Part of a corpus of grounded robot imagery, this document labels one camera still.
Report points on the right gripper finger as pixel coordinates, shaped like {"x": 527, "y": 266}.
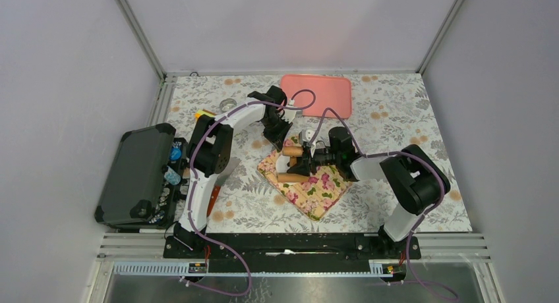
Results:
{"x": 304, "y": 169}
{"x": 305, "y": 156}

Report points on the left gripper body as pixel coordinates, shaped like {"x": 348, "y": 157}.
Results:
{"x": 275, "y": 120}

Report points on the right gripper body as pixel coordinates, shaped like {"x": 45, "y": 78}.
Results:
{"x": 323, "y": 157}

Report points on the wooden double-ended roller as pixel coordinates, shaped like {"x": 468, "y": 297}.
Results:
{"x": 291, "y": 151}

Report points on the floral cutting board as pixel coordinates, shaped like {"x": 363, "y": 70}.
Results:
{"x": 313, "y": 197}

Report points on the metal scraper red handle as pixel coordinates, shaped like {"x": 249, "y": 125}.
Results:
{"x": 220, "y": 181}

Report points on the pink plastic tray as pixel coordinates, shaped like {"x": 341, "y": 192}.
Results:
{"x": 331, "y": 91}

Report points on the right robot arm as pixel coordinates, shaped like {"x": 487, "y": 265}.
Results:
{"x": 417, "y": 183}

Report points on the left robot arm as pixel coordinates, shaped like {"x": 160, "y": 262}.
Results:
{"x": 210, "y": 146}

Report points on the white dough ball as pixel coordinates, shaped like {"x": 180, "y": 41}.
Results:
{"x": 282, "y": 163}

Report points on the orange green toy block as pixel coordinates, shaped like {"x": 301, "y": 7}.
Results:
{"x": 202, "y": 112}

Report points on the black case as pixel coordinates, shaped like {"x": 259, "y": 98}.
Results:
{"x": 142, "y": 188}

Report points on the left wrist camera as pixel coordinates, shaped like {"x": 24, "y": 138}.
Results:
{"x": 290, "y": 111}

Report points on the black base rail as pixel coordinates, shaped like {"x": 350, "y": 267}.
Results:
{"x": 289, "y": 252}

